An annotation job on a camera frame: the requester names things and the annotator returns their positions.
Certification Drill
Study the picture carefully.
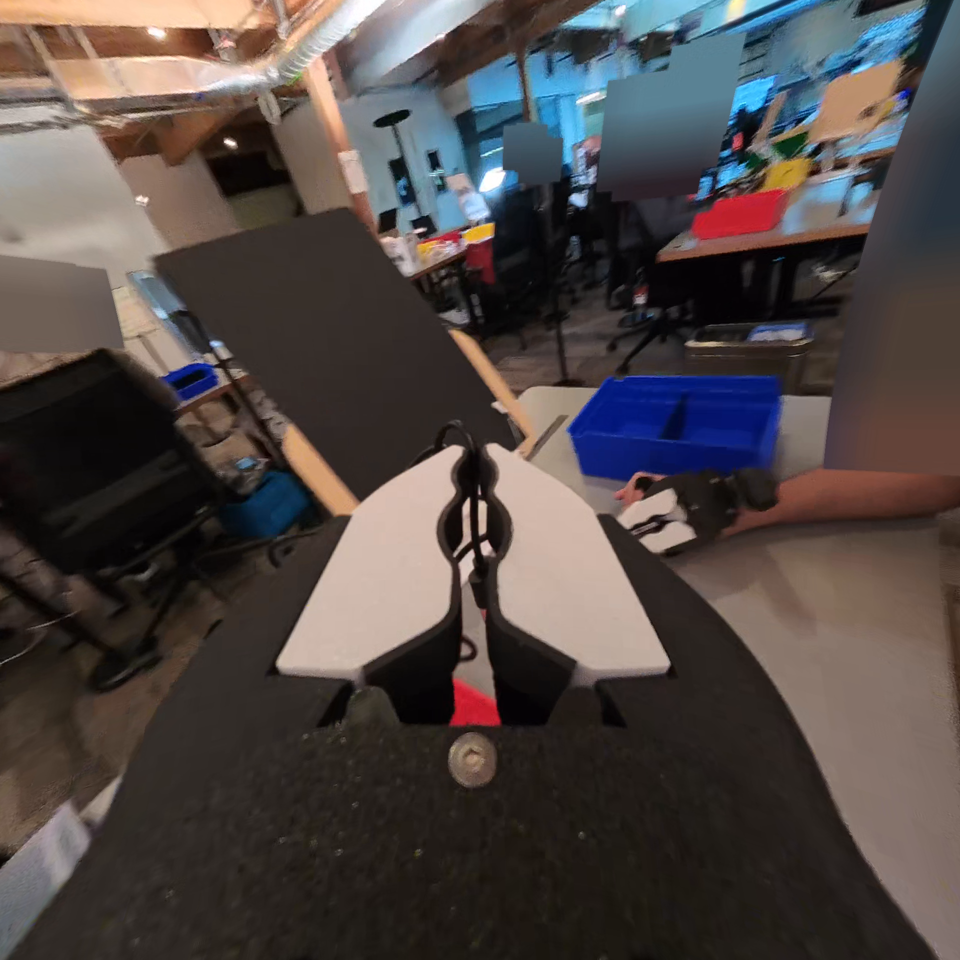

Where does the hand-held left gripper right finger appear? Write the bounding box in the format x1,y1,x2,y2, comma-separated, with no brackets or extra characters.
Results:
483,443,672,706

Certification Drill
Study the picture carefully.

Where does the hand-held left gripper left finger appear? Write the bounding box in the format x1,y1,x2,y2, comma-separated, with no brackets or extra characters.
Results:
278,446,466,706

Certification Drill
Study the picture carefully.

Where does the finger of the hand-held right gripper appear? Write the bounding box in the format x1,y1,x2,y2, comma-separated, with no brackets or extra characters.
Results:
638,518,700,559
618,492,687,535

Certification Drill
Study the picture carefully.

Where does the blue plastic bin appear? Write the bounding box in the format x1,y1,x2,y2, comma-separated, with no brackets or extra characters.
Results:
567,375,784,484

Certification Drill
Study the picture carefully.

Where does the red plastic bin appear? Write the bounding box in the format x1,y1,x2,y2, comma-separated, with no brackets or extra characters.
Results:
450,678,504,729

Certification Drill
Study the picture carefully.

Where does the black cable gold plug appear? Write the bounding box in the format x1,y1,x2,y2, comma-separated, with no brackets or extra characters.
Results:
432,425,499,664

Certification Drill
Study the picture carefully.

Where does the person's right forearm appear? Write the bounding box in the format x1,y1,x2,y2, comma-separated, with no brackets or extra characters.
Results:
735,468,960,529

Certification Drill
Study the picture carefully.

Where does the grey desk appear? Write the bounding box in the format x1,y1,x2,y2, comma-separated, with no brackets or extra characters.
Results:
518,387,960,960

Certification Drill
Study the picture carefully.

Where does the blue floor bag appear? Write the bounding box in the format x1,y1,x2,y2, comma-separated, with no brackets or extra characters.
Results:
222,468,313,541

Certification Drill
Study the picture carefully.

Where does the steel trash bin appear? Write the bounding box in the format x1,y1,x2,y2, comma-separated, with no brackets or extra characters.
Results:
686,323,814,394

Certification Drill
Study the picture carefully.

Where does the wooden background table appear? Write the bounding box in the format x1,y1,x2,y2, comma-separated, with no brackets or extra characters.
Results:
657,203,879,324

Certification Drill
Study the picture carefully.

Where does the black office chair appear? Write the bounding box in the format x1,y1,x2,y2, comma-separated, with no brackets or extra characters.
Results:
0,348,226,691

